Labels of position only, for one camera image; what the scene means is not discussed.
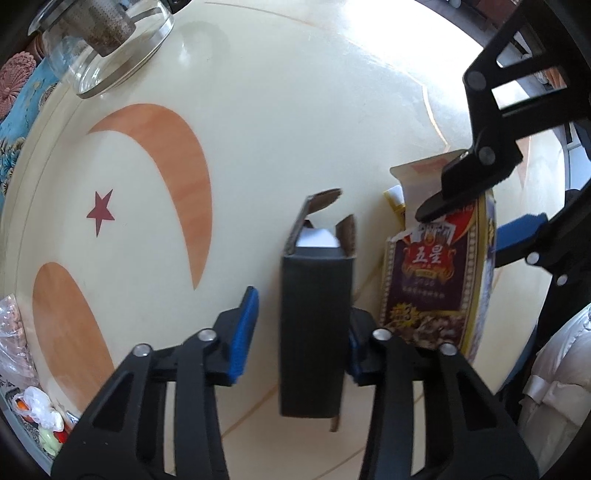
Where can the grey cardboard box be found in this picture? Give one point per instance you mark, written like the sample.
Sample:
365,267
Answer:
314,323

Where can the pink knitted cushion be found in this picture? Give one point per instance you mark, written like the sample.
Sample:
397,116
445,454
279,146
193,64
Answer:
14,83

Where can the purple playing card box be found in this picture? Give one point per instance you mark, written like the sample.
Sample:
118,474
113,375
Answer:
434,295

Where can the glass teapot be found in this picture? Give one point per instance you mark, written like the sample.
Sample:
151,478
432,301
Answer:
92,27

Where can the clear plastic bag of food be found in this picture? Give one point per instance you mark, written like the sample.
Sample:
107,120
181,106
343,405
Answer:
14,337

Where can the small white plastic bag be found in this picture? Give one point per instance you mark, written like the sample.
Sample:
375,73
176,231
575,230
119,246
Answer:
39,406

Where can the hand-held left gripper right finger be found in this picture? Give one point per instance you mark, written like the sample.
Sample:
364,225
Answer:
354,355

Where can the white padded jacket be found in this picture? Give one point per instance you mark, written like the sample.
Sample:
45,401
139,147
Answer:
558,378

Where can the small blue and white item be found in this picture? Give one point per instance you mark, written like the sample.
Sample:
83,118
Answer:
72,418

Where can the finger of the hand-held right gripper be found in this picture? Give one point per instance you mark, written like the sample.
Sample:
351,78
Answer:
466,184
521,229

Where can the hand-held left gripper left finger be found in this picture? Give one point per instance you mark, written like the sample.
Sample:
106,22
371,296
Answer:
244,337

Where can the blue patterned cloth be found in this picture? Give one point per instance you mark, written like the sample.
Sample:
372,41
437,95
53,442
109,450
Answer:
23,124

